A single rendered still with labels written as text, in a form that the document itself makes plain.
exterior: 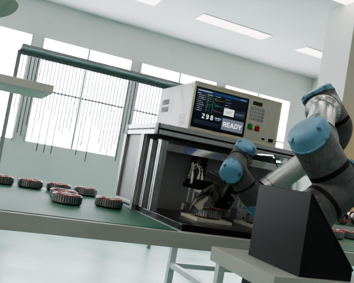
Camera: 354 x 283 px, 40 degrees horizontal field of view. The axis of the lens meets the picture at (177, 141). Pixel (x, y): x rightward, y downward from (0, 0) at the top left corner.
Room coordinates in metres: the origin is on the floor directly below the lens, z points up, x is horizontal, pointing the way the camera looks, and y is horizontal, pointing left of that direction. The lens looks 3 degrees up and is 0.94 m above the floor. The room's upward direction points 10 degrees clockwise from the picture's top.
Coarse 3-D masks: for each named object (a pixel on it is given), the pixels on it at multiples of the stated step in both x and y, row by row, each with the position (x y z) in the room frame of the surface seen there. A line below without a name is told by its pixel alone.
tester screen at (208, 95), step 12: (204, 96) 1.98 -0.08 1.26; (216, 96) 2.00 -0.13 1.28; (228, 96) 2.02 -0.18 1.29; (204, 108) 1.98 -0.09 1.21; (216, 108) 2.00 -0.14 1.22; (228, 108) 2.02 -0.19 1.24; (240, 108) 2.05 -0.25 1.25; (192, 120) 1.96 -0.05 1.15; (204, 120) 1.98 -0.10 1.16; (216, 120) 2.01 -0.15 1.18; (240, 120) 2.05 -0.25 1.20; (228, 132) 2.03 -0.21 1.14
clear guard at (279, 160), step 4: (256, 156) 2.08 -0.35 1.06; (260, 156) 2.03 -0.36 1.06; (264, 156) 1.98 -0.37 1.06; (268, 156) 1.94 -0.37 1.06; (272, 156) 1.89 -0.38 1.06; (276, 156) 1.85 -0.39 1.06; (280, 156) 1.87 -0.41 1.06; (272, 160) 2.17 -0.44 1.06; (276, 160) 1.84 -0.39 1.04; (280, 160) 1.85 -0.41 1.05; (284, 160) 1.86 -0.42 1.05; (276, 164) 1.82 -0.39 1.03; (280, 164) 1.83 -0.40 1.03
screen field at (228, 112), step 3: (225, 108) 2.02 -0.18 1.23; (225, 111) 2.02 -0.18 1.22; (228, 111) 2.02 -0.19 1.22; (231, 111) 2.03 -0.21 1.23; (234, 111) 2.04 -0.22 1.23; (237, 111) 2.04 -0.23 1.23; (225, 114) 2.02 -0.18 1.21; (228, 114) 2.03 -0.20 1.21; (231, 114) 2.03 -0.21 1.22; (234, 114) 2.04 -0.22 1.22; (237, 114) 2.04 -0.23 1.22; (240, 114) 2.05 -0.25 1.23; (243, 114) 2.05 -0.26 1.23; (237, 117) 2.04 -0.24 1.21; (240, 117) 2.05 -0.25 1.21; (243, 117) 2.05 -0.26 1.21
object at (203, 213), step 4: (196, 208) 1.84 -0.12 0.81; (204, 208) 1.82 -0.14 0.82; (208, 208) 1.90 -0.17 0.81; (212, 208) 1.90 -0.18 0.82; (192, 212) 1.87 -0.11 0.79; (196, 212) 1.83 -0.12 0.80; (200, 212) 1.83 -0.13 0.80; (204, 212) 1.82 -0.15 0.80; (208, 212) 1.82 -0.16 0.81; (212, 212) 1.82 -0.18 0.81; (216, 212) 1.83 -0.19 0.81; (220, 212) 1.84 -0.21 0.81; (200, 216) 1.83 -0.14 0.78; (204, 216) 1.82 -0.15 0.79; (208, 216) 1.82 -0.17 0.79; (212, 216) 1.82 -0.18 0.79; (216, 216) 1.83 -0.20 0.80; (220, 216) 1.85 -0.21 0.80
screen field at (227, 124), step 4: (224, 120) 2.02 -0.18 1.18; (228, 120) 2.03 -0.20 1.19; (232, 120) 2.03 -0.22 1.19; (224, 124) 2.02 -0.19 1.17; (228, 124) 2.03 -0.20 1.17; (232, 124) 2.04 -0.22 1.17; (236, 124) 2.04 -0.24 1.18; (240, 124) 2.05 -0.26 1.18; (224, 128) 2.02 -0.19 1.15; (228, 128) 2.03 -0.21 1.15; (232, 128) 2.04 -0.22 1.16; (236, 128) 2.04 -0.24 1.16; (240, 128) 2.05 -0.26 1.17; (236, 132) 2.05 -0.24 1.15; (240, 132) 2.05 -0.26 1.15
